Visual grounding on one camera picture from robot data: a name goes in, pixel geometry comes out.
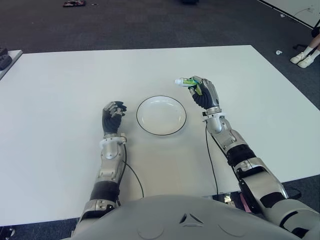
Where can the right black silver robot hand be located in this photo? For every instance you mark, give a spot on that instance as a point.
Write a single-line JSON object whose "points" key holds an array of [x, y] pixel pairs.
{"points": [[207, 97]]}

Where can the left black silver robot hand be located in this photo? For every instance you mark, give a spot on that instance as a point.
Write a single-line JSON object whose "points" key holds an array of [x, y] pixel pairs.
{"points": [[111, 123]]}

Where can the green white toothpaste tube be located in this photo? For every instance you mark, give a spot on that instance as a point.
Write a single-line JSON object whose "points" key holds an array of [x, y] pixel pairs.
{"points": [[183, 81]]}

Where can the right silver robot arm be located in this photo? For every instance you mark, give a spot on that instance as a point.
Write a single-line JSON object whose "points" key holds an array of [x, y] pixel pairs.
{"points": [[260, 172]]}

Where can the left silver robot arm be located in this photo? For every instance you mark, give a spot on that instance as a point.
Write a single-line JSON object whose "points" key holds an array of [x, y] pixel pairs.
{"points": [[111, 150]]}

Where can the white plate black rim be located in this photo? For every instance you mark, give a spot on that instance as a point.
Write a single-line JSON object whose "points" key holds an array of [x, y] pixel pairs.
{"points": [[161, 116]]}

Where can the white crumpled floor object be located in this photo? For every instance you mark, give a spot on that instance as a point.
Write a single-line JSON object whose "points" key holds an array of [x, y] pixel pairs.
{"points": [[278, 52]]}

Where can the seated person white sneakers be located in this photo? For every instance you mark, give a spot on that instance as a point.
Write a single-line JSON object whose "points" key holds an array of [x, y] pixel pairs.
{"points": [[303, 58]]}

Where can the small white paper scrap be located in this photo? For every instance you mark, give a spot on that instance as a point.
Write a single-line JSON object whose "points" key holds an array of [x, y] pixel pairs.
{"points": [[282, 15]]}

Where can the grey robot torso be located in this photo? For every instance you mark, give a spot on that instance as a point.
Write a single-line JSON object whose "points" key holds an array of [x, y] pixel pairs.
{"points": [[175, 220]]}

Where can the white side table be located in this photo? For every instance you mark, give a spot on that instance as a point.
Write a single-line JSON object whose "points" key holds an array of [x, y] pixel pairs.
{"points": [[15, 56]]}

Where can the black controller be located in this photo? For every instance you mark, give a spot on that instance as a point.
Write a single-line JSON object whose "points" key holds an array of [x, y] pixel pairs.
{"points": [[5, 62]]}

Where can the dark object on floor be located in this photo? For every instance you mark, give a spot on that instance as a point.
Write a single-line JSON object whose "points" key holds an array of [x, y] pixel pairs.
{"points": [[73, 3]]}

